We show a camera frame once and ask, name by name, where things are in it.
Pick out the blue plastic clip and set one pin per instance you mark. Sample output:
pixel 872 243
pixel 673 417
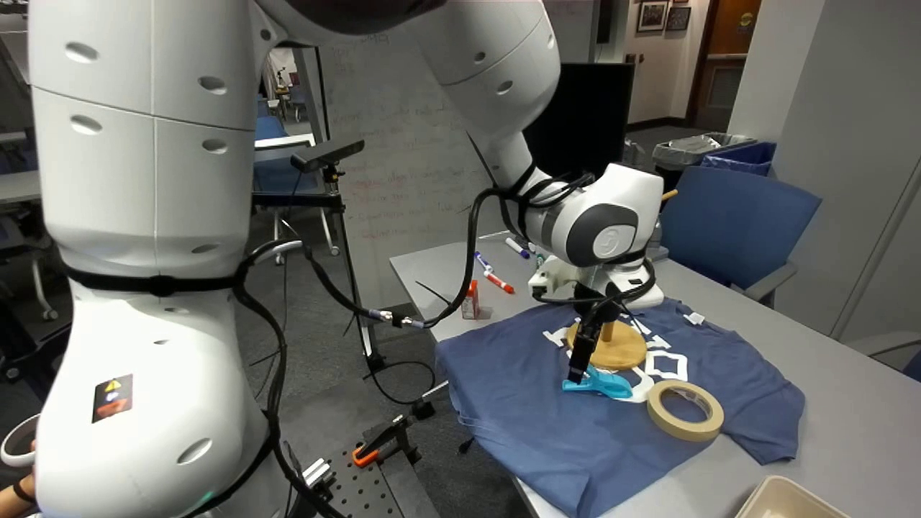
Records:
pixel 611 386

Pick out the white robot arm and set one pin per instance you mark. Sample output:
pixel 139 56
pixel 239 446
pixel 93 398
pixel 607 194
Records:
pixel 151 171

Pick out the wooden peg stand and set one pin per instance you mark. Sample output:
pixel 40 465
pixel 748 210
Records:
pixel 619 345

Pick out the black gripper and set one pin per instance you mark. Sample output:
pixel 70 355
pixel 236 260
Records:
pixel 593 308

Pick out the blue printed t-shirt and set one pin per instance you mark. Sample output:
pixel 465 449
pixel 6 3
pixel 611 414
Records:
pixel 585 453

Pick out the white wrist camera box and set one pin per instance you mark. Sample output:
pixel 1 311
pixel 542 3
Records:
pixel 551 275

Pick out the masking tape roll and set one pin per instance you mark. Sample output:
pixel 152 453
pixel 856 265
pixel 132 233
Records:
pixel 686 410

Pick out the blue office chair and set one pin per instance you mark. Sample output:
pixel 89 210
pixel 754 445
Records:
pixel 738 227

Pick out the red marker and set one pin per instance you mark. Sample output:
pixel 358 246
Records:
pixel 499 282

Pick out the beige food tray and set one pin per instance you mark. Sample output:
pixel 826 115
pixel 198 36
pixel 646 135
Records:
pixel 777 495

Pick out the orange black clamp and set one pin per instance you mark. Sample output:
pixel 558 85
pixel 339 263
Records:
pixel 381 440

